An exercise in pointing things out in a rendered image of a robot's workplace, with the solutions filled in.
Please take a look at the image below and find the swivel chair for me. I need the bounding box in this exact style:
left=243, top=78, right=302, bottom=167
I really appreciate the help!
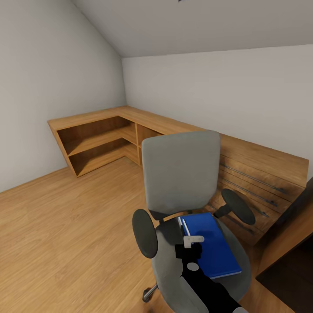
left=132, top=130, right=256, bottom=313

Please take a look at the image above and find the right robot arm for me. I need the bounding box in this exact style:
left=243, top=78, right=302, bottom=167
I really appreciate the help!
left=175, top=235, right=248, bottom=313

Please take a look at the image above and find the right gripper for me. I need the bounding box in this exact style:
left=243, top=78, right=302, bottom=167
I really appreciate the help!
left=175, top=242, right=202, bottom=261

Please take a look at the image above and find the pen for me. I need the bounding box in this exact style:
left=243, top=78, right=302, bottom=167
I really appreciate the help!
left=183, top=220, right=190, bottom=236

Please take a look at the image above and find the folder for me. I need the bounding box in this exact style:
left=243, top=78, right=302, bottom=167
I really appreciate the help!
left=178, top=213, right=242, bottom=280

